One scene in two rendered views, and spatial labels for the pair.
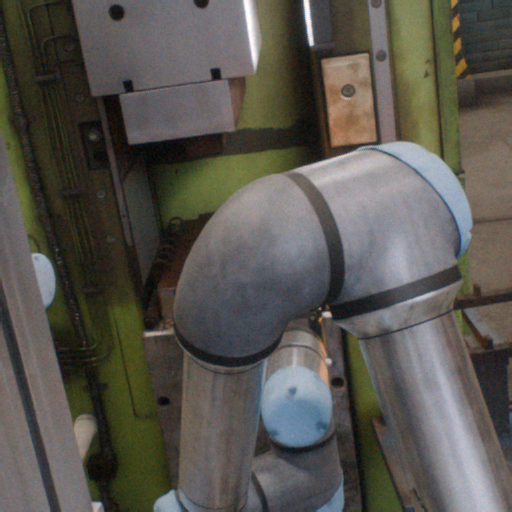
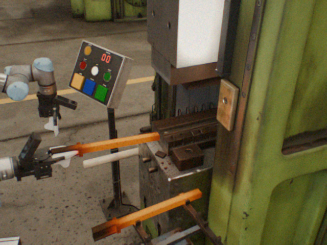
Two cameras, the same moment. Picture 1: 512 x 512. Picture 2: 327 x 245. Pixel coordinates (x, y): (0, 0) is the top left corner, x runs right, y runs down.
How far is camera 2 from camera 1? 1.51 m
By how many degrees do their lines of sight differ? 56
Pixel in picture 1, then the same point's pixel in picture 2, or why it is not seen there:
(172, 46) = (161, 38)
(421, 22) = (262, 91)
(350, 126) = (222, 116)
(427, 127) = (252, 143)
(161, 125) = (157, 66)
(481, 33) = not seen: outside the picture
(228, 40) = (172, 48)
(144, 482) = not seen: hidden behind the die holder
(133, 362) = not seen: hidden behind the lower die
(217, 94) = (168, 67)
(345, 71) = (226, 91)
